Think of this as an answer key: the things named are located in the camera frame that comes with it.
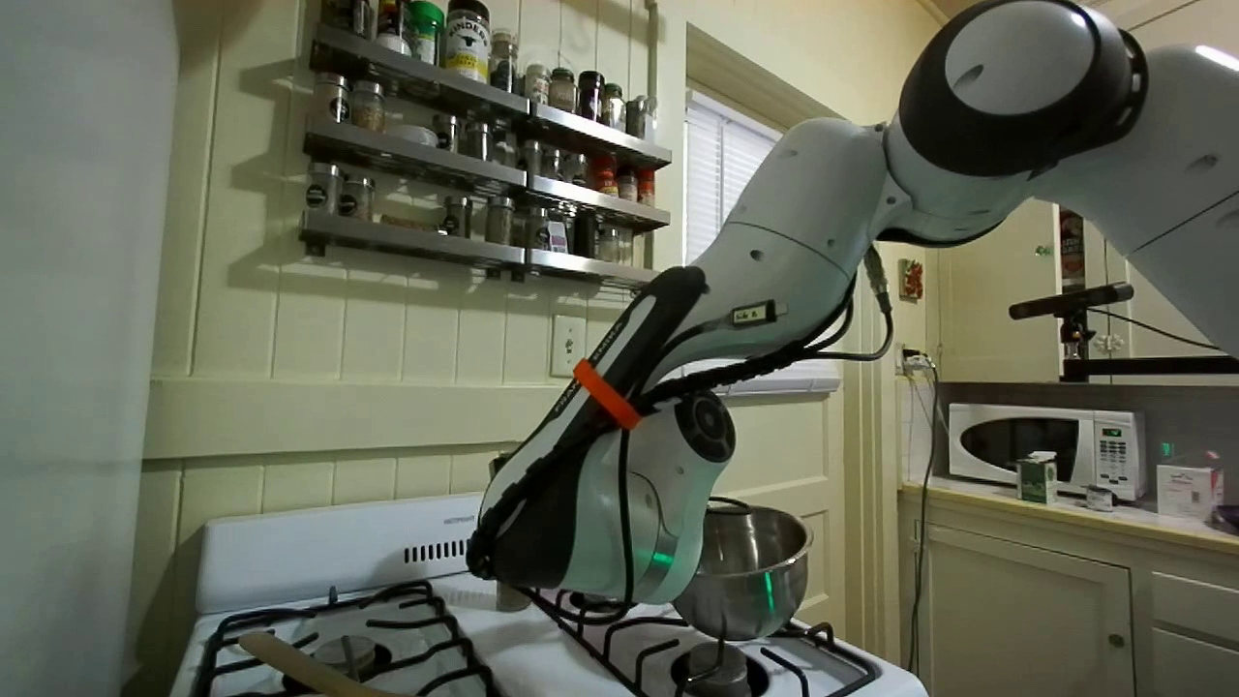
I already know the black stove grate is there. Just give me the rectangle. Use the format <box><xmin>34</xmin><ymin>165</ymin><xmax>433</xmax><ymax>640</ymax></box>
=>
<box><xmin>522</xmin><ymin>586</ymin><xmax>891</xmax><ymax>697</ymax></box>
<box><xmin>190</xmin><ymin>576</ymin><xmax>503</xmax><ymax>697</ymax></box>

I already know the white gas stove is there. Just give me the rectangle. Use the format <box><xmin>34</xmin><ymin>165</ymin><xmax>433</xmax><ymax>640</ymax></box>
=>
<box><xmin>168</xmin><ymin>493</ymin><xmax>932</xmax><ymax>697</ymax></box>

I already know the green lid bottle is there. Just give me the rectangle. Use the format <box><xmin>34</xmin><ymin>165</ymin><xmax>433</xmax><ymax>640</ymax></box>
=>
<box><xmin>406</xmin><ymin>0</ymin><xmax>450</xmax><ymax>70</ymax></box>

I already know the stove burner cap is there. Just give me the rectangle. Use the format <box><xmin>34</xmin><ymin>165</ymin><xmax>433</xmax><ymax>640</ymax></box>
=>
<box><xmin>302</xmin><ymin>627</ymin><xmax>395</xmax><ymax>682</ymax></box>

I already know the white window blind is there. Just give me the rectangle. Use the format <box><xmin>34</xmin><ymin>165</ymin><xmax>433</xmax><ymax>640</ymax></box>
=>
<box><xmin>684</xmin><ymin>94</ymin><xmax>779</xmax><ymax>266</ymax></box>

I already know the steel mixing bowl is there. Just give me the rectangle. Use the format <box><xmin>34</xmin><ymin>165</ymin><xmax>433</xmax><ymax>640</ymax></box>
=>
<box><xmin>669</xmin><ymin>501</ymin><xmax>819</xmax><ymax>647</ymax></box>

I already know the large jar white label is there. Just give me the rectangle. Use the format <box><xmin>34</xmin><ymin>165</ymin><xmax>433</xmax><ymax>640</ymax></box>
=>
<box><xmin>442</xmin><ymin>0</ymin><xmax>495</xmax><ymax>85</ymax></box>

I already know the green white can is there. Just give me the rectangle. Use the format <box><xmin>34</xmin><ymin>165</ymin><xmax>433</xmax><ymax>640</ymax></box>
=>
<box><xmin>1014</xmin><ymin>444</ymin><xmax>1063</xmax><ymax>509</ymax></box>

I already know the wooden spatula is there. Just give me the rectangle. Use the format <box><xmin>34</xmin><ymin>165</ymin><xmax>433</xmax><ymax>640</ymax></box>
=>
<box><xmin>231</xmin><ymin>627</ymin><xmax>392</xmax><ymax>697</ymax></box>

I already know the cream counter cabinet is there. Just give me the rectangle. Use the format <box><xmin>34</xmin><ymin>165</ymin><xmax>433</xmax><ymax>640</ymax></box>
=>
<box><xmin>900</xmin><ymin>476</ymin><xmax>1239</xmax><ymax>697</ymax></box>

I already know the white microwave oven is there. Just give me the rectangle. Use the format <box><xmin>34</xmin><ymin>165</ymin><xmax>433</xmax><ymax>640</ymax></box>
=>
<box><xmin>946</xmin><ymin>398</ymin><xmax>1149</xmax><ymax>509</ymax></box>

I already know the white refrigerator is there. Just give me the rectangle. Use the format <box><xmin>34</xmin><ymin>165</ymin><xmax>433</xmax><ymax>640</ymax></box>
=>
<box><xmin>0</xmin><ymin>0</ymin><xmax>181</xmax><ymax>697</ymax></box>

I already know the white carton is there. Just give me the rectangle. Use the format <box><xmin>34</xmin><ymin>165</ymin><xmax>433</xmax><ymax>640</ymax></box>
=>
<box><xmin>1154</xmin><ymin>442</ymin><xmax>1224</xmax><ymax>522</ymax></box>

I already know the orange strap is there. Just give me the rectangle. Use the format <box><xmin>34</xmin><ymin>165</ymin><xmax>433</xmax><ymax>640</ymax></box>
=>
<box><xmin>570</xmin><ymin>355</ymin><xmax>648</xmax><ymax>435</ymax></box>

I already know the white light switch plate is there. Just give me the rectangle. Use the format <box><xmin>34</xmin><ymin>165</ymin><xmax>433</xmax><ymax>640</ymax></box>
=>
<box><xmin>550</xmin><ymin>310</ymin><xmax>594</xmax><ymax>382</ymax></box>

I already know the steel wall shelf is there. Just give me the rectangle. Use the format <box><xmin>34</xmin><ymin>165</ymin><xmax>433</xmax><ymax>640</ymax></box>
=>
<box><xmin>302</xmin><ymin>115</ymin><xmax>675</xmax><ymax>236</ymax></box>
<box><xmin>295</xmin><ymin>211</ymin><xmax>659</xmax><ymax>289</ymax></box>
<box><xmin>308</xmin><ymin>29</ymin><xmax>679</xmax><ymax>171</ymax></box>

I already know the thin black cable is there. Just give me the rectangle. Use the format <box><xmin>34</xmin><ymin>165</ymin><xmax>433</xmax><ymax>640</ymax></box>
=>
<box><xmin>642</xmin><ymin>240</ymin><xmax>900</xmax><ymax>403</ymax></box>

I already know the cream window frame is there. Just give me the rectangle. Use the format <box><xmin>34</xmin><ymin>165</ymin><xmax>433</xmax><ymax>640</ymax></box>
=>
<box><xmin>679</xmin><ymin>20</ymin><xmax>843</xmax><ymax>403</ymax></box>

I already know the black camera boom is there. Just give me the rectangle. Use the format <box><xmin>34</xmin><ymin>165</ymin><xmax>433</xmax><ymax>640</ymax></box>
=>
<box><xmin>1007</xmin><ymin>280</ymin><xmax>1139</xmax><ymax>381</ymax></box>

